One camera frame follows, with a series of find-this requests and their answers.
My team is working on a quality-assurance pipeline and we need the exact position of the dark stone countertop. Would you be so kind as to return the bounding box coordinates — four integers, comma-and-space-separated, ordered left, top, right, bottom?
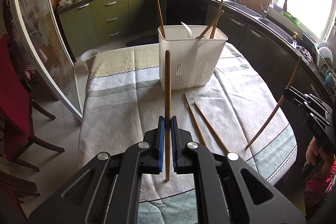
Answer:
57, 0, 336, 93

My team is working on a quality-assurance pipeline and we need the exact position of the green drawer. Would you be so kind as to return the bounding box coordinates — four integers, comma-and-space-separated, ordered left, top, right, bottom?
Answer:
98, 20, 131, 45
93, 7, 130, 31
91, 0, 129, 17

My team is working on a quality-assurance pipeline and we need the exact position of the green base cabinet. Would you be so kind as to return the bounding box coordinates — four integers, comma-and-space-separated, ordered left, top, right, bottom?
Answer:
58, 0, 158, 62

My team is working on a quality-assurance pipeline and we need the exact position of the wooden chopstick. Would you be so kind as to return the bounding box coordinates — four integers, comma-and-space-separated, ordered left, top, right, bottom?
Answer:
183, 93, 208, 149
197, 10, 225, 39
156, 0, 166, 38
245, 56, 302, 150
209, 0, 224, 39
193, 101, 230, 155
164, 50, 172, 182

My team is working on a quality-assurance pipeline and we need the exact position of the white plate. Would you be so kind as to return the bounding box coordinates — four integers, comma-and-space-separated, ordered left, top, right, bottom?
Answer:
318, 43, 334, 64

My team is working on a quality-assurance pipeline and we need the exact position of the dark base cabinet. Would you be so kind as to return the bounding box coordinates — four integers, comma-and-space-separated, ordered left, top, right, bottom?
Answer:
156, 0, 336, 122

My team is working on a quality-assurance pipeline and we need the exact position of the white trash bin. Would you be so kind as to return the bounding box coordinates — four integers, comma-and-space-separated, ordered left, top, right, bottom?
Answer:
81, 49, 98, 69

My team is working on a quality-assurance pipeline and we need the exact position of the white translucent plastic spoon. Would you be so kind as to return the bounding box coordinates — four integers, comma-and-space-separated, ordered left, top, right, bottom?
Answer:
181, 22, 195, 39

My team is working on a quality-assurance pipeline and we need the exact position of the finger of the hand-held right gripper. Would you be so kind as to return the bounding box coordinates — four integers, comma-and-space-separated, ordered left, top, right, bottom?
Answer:
283, 86, 332, 125

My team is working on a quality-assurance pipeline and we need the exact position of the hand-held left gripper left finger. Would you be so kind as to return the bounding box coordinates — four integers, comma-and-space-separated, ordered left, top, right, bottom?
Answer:
29, 116, 167, 224

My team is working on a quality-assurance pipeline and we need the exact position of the glass sliding door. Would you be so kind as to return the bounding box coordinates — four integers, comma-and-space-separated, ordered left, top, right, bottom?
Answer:
7, 0, 84, 122

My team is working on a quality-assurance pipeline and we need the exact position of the red cushioned wooden chair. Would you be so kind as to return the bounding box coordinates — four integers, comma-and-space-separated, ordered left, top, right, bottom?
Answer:
0, 34, 65, 172

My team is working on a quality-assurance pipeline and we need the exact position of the green plastic basket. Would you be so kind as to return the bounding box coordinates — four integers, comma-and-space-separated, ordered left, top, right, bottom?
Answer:
285, 10, 300, 26

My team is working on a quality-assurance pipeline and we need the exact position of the patterned rag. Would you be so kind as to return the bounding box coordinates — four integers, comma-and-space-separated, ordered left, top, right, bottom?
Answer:
297, 45, 313, 63

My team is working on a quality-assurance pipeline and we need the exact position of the blue cup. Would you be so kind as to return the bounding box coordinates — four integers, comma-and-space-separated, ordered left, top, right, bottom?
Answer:
324, 70, 335, 85

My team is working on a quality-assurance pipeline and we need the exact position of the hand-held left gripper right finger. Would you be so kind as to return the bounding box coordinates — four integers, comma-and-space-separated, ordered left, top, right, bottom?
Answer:
171, 116, 306, 224

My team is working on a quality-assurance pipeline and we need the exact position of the person's right hand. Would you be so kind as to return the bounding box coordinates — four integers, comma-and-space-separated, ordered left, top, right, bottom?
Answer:
306, 136, 336, 170

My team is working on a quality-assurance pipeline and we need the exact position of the white plastic utensil holder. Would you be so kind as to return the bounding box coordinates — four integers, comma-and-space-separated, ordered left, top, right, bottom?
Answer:
157, 25, 228, 92

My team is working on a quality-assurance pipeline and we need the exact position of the steel double sink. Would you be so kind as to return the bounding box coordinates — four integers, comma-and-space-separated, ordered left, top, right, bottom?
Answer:
223, 1, 297, 47

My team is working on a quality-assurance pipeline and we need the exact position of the checked hanging apron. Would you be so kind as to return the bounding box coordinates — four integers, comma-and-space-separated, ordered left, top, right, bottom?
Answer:
3, 0, 37, 77

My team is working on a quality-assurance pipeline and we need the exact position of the white dish rack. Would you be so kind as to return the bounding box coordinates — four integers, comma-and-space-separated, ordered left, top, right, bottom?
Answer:
314, 43, 336, 88

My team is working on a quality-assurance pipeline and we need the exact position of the person's pink patterned clothing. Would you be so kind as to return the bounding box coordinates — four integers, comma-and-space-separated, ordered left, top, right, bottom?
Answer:
304, 169, 336, 209

